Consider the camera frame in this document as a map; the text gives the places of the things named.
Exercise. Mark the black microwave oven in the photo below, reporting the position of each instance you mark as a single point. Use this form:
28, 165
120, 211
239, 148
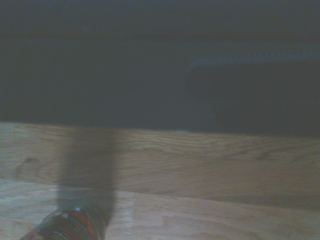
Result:
155, 70

